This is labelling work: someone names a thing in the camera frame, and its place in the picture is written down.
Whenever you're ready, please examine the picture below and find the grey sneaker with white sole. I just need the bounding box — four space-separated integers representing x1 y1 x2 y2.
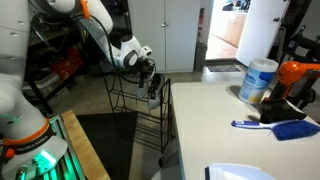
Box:
147 73 167 110

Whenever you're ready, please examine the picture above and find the white folding table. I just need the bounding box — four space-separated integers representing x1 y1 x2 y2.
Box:
170 81 320 180

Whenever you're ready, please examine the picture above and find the grey trash bin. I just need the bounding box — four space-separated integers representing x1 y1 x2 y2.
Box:
194 40 208 72

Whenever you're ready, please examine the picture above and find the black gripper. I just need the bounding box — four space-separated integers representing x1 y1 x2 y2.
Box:
137 56 157 89

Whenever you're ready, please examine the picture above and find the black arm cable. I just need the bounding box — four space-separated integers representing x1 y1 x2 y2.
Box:
87 14 156 84

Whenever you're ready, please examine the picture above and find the black floor mat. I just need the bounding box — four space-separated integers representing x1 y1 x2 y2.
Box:
75 111 139 180

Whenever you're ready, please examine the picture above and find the red bag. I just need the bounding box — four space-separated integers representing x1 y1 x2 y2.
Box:
49 46 85 80

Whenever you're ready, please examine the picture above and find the red fire extinguisher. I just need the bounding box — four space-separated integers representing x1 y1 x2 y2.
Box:
198 7 205 32

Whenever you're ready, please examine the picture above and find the white wipes canister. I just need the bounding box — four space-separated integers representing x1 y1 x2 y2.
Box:
238 58 280 105

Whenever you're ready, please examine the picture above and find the grey door mat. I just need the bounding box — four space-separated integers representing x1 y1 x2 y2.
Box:
206 64 242 73

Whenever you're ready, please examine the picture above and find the black wire shoe rack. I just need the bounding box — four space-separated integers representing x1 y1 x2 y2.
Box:
103 71 173 154

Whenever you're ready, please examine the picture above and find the white open door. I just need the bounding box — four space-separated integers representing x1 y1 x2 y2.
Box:
235 0 292 68

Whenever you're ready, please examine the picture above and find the wooden base board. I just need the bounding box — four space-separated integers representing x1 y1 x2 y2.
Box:
60 109 112 180

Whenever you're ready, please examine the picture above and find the blue hand brush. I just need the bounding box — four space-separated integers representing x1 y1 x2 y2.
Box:
231 119 320 142

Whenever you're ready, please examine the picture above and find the aluminium frame with green light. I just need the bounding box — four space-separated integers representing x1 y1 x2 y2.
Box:
39 114 86 180

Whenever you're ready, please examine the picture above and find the orange power tool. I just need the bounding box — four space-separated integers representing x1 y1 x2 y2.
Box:
269 60 320 111

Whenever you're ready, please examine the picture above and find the white two-door cabinet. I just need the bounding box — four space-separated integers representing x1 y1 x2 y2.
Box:
127 0 202 75

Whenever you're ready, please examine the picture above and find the cluttered metal shelving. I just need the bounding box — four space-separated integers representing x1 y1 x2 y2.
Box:
19 0 136 114

